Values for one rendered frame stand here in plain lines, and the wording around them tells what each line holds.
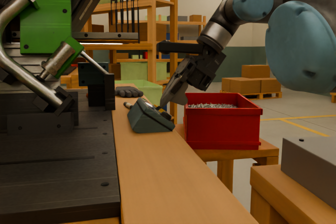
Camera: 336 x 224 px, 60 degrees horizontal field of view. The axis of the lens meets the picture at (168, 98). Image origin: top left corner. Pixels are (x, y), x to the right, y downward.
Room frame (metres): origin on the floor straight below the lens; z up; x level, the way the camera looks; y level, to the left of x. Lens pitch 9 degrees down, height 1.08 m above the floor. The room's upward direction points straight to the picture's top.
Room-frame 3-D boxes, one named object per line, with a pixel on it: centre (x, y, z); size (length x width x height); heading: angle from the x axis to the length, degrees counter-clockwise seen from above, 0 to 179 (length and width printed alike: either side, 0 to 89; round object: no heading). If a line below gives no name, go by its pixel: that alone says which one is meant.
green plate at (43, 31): (0.76, 0.30, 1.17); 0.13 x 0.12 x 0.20; 12
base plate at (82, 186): (0.81, 0.38, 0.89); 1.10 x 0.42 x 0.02; 12
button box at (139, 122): (0.69, 0.05, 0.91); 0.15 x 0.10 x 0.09; 12
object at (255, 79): (6.90, -1.97, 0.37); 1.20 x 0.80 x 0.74; 112
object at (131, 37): (0.91, 0.30, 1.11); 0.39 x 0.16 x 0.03; 102
